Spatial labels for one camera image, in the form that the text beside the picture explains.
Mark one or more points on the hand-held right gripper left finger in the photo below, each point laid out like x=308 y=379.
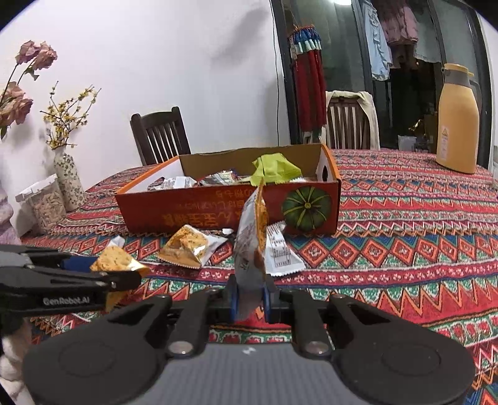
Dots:
x=233 y=302

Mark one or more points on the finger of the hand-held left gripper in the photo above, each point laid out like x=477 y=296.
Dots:
x=77 y=263
x=120 y=280

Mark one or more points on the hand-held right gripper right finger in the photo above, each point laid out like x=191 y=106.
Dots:
x=267 y=303

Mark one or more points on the silver orange snack packet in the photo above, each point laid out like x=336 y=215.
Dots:
x=249 y=241

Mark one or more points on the orange cardboard box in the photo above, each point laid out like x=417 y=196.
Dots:
x=186 y=210

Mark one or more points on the white printed snack packet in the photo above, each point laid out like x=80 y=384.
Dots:
x=280 y=253

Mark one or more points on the clear storage container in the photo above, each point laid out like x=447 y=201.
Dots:
x=44 y=206

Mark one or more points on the patterned ceramic vase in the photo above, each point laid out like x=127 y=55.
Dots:
x=70 y=183

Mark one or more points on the pale ribbed vase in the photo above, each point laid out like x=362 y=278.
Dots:
x=6 y=218

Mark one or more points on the white silver snack packet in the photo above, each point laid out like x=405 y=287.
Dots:
x=175 y=182

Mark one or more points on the dark silver snack packet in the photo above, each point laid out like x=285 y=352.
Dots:
x=221 y=177

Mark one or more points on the green snack packet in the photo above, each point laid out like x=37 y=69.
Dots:
x=272 y=167

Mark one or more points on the yellow flower branch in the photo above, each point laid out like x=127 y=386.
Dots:
x=62 y=117

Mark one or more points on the dark wooden chair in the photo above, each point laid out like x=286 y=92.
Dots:
x=155 y=118

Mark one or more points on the small clear container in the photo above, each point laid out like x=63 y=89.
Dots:
x=406 y=143

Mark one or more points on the pink artificial flowers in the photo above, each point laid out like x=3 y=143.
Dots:
x=39 y=54

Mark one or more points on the chair with draped cloth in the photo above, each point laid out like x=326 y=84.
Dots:
x=369 y=113

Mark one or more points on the red hanging decoration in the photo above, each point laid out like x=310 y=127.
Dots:
x=311 y=89

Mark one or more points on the yellow thermos jug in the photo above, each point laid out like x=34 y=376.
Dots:
x=457 y=132

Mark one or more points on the black framed glass door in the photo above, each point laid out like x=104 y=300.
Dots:
x=346 y=58

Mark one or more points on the light blue hanging garment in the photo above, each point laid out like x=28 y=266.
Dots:
x=379 y=50

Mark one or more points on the pale hanging garment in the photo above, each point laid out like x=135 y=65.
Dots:
x=426 y=50

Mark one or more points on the pink hanging garment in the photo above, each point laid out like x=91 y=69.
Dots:
x=397 y=23

